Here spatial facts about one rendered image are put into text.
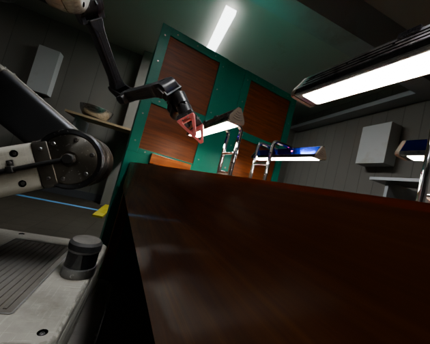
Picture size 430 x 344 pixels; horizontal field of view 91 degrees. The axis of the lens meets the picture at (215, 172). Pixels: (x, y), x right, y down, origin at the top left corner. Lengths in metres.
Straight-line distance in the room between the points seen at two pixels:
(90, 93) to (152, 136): 2.69
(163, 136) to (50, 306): 1.30
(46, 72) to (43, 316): 4.00
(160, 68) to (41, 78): 2.81
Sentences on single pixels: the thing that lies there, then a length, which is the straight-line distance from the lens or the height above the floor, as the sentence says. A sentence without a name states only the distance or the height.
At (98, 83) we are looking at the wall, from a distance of 4.23.
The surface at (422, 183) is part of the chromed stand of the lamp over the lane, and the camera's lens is 0.61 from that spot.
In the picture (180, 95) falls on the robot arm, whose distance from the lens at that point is 0.87.
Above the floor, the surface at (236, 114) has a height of 1.07.
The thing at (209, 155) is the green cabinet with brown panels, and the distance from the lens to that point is 1.73.
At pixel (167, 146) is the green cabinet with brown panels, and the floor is 0.95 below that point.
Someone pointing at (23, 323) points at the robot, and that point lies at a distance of 0.49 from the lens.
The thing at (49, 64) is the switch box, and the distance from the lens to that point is 4.34.
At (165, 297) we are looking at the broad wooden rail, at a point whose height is 0.63.
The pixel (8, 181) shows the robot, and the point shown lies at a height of 0.66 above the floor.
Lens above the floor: 0.75
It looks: 4 degrees up
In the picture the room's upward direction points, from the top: 15 degrees clockwise
